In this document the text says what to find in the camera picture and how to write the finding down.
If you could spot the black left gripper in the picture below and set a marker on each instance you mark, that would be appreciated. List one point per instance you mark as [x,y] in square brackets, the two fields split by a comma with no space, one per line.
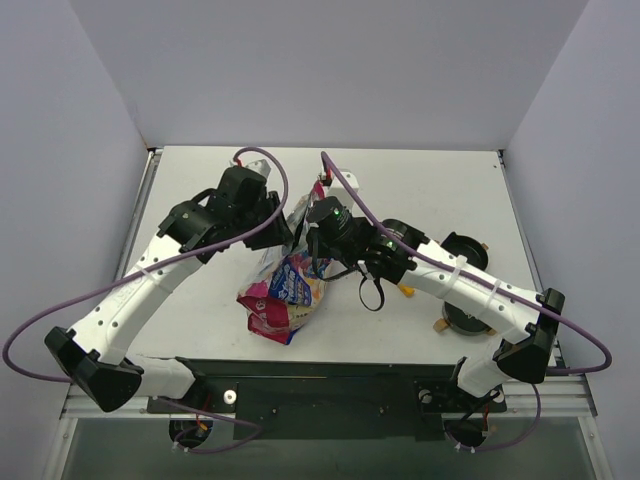
[273,226]

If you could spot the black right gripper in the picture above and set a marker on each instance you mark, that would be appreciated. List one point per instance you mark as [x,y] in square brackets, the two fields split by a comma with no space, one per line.
[314,239]

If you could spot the pink pet food bag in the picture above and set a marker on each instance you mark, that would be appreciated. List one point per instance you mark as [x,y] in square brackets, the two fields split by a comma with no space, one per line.
[283,290]

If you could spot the yellow plastic scoop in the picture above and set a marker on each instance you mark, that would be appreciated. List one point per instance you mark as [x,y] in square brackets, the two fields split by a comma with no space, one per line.
[406,291]

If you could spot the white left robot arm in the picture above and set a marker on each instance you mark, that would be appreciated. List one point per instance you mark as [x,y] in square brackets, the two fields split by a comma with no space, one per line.
[93,351]

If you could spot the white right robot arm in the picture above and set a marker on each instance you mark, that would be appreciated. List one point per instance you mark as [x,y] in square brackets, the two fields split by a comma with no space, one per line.
[524,320]

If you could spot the black paw print bowl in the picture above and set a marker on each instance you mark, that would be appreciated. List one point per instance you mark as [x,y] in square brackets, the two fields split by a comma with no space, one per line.
[474,251]

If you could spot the black fish print bowl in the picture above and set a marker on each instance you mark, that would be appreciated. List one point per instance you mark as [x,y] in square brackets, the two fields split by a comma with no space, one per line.
[463,323]

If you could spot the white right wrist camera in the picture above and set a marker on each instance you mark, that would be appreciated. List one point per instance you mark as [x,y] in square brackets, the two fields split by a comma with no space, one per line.
[330,186]

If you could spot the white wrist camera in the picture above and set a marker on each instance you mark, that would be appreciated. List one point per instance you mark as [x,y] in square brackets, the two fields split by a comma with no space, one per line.
[330,186]
[260,166]

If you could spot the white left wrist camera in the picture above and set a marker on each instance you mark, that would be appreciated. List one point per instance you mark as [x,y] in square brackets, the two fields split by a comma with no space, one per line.
[260,166]

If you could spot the aluminium table edge rail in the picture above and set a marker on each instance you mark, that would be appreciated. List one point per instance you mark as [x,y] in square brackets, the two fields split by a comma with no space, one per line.
[145,185]

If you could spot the black mounting base plate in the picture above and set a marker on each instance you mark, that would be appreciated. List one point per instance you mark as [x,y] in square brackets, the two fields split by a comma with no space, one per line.
[277,400]

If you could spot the aluminium front frame rail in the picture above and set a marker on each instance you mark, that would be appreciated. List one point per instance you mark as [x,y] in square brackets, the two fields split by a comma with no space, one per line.
[561,397]

